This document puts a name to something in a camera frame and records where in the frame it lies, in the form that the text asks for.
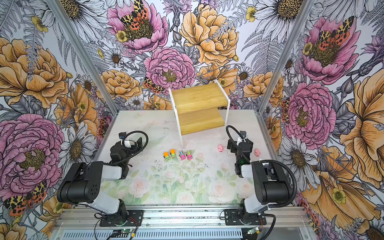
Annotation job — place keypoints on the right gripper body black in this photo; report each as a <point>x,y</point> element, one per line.
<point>240,145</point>

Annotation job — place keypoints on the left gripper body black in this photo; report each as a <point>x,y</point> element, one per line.
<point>132,144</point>

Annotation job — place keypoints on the pink toy pig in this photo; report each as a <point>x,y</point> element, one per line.
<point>220,148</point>
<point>257,152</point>

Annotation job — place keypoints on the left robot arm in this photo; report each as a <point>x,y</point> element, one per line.
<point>82,183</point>

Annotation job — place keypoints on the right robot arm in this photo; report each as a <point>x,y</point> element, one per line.
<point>275,186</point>

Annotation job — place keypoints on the two-tier bamboo shelf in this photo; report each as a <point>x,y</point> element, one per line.
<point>200,108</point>

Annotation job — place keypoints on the orange green toy truck left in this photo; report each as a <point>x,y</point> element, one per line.
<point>166,156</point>

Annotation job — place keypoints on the orange green toy truck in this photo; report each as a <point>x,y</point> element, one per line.
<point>166,156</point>
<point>173,153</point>

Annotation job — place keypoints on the green pink toy bus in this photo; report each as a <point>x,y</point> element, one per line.
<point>189,155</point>

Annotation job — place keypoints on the orange green toy truck right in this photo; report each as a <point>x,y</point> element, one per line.
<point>173,153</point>

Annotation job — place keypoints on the blue pink toy bus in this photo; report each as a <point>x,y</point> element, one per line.
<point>182,155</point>

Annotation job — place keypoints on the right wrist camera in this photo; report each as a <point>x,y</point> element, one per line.
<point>242,137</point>

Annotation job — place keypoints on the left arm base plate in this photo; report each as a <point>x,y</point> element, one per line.
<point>132,218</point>

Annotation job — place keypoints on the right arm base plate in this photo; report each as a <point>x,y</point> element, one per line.
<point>236,218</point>

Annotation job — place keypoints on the aluminium front rail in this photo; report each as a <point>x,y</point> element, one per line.
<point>182,217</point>

